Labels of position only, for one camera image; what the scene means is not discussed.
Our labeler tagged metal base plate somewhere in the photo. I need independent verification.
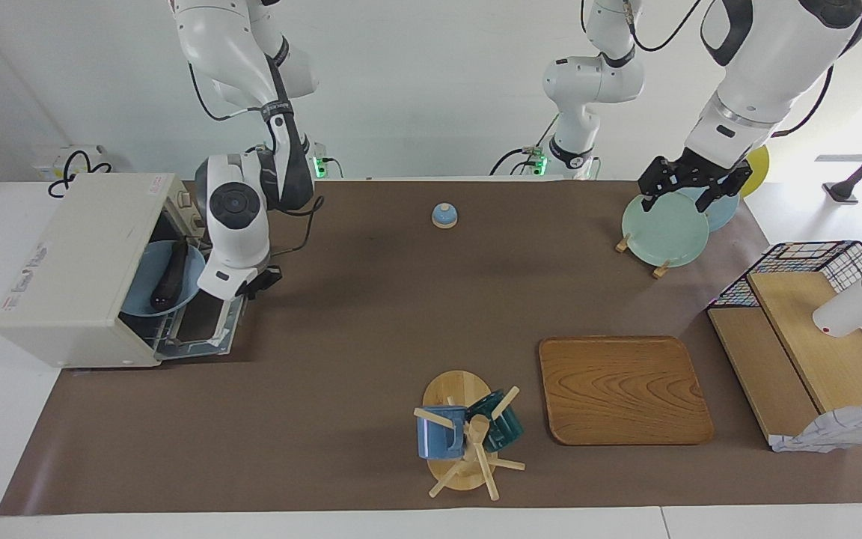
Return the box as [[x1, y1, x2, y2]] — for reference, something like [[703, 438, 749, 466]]
[[153, 288, 248, 362]]

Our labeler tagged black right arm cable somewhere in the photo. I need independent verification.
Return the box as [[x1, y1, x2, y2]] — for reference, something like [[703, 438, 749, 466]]
[[272, 196, 325, 257]]

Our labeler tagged white power strip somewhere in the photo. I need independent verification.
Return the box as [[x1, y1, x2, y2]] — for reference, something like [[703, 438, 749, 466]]
[[31, 144, 106, 180]]

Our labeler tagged white cup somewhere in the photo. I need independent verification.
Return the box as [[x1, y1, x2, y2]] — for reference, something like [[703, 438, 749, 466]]
[[812, 255, 862, 338]]

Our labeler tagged yellow plate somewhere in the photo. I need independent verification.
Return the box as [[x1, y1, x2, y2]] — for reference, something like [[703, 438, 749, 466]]
[[744, 146, 770, 198]]

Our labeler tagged wooden wire shelf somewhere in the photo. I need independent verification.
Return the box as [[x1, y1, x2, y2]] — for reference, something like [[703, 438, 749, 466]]
[[769, 402, 862, 454]]

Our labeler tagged pale green plate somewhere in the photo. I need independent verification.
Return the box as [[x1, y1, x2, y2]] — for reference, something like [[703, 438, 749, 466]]
[[621, 189, 710, 268]]

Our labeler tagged blue ceramic mug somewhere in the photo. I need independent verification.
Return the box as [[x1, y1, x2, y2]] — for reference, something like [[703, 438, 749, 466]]
[[416, 405, 469, 460]]

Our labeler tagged light blue plate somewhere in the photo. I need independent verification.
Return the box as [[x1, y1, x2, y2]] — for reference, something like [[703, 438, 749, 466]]
[[120, 240, 207, 319], [678, 186, 741, 233]]

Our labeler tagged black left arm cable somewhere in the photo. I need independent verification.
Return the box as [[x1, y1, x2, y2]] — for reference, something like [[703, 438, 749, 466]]
[[626, 0, 840, 139]]

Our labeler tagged black power cable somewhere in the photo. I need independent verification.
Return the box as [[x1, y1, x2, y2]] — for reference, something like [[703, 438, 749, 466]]
[[48, 150, 114, 199]]

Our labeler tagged wooden serving tray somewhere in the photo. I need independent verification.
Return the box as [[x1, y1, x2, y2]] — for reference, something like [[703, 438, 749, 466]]
[[538, 335, 715, 447]]

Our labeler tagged wooden plate rack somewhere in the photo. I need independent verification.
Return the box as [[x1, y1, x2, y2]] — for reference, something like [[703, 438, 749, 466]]
[[615, 234, 671, 279]]

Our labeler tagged cream toaster oven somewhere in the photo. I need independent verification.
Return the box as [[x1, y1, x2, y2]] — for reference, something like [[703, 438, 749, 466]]
[[0, 174, 211, 369]]

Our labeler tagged dark green ceramic mug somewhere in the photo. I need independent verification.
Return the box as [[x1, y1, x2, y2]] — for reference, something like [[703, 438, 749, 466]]
[[465, 389, 525, 452]]

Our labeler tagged wooden mug tree stand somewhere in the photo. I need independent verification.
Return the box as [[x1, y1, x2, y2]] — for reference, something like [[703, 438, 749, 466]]
[[412, 370, 527, 501]]

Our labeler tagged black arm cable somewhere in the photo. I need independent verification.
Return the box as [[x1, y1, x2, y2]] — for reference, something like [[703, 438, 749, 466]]
[[626, 0, 840, 139], [272, 196, 325, 257]]

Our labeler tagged black wire basket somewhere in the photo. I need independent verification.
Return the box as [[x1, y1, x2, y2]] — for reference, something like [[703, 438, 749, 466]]
[[706, 240, 862, 398]]

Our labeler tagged brown table mat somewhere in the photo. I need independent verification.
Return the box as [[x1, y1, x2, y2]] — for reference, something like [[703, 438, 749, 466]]
[[0, 178, 862, 517]]

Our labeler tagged wooden step shelf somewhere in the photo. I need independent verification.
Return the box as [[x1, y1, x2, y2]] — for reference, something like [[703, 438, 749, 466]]
[[706, 271, 862, 450]]

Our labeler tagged dark purple eggplant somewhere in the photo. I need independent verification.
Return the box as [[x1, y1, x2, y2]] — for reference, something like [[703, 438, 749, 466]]
[[149, 243, 189, 313]]

